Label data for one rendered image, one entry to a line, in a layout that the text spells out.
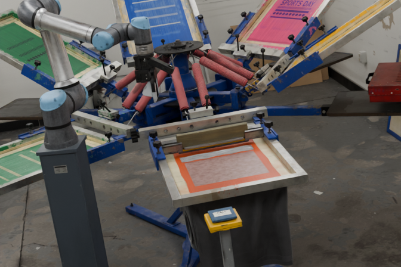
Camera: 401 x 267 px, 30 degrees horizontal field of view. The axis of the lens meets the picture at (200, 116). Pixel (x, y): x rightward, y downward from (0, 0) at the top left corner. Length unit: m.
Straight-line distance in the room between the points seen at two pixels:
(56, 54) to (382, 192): 2.81
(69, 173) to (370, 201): 2.53
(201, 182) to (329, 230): 1.71
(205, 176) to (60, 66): 0.81
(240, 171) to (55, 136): 0.84
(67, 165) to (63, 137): 0.12
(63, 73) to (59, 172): 0.44
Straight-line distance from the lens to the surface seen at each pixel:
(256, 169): 3.39
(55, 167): 3.33
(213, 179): 3.34
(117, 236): 5.16
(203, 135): 3.66
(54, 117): 3.27
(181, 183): 3.35
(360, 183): 5.52
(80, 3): 7.63
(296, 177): 3.20
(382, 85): 3.95
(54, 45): 3.35
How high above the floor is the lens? 2.24
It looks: 18 degrees down
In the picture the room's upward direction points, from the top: 8 degrees counter-clockwise
